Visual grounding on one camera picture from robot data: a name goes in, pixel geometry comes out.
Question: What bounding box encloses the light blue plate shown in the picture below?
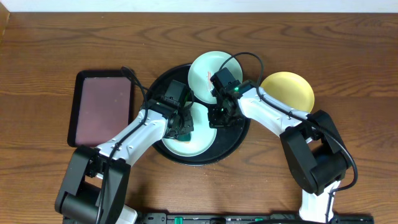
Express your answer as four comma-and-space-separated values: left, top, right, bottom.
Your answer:
188, 51, 231, 104
162, 103, 217, 157

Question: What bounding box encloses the yellow plate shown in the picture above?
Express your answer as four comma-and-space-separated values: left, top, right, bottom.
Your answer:
261, 72, 315, 113

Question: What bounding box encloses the green yellow sponge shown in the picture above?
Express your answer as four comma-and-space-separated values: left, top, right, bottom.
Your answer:
177, 133, 192, 142

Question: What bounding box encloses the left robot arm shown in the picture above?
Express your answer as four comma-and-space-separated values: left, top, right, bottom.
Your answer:
55, 99, 193, 223

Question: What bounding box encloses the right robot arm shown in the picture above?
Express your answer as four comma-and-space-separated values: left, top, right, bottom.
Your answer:
209, 78, 356, 223

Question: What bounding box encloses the round black tray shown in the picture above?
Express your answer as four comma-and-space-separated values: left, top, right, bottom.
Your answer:
147, 63, 251, 166

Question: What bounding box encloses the rectangular black tray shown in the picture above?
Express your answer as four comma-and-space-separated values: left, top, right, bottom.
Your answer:
67, 70, 134, 147

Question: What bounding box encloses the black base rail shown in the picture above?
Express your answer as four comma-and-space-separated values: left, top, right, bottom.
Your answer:
136, 212, 376, 224

